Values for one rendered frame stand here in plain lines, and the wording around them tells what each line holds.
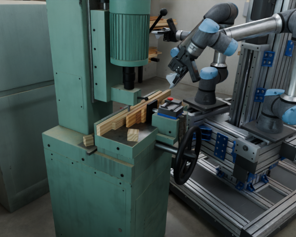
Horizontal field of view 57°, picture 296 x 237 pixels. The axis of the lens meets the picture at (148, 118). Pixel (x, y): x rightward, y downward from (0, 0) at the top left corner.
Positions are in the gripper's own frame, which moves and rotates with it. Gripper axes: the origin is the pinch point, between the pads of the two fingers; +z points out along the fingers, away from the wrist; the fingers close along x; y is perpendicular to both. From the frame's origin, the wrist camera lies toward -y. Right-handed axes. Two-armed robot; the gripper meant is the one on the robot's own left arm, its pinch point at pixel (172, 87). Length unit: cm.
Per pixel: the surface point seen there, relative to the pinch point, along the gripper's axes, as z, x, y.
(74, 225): 93, 34, -7
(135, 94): 8.6, 13.7, 9.7
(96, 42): -2.0, 18.8, 37.2
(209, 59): 90, -332, 46
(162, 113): 8.9, 9.2, -5.3
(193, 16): 54, -338, 112
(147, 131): 17.4, 17.1, -6.0
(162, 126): 14.0, 10.4, -9.5
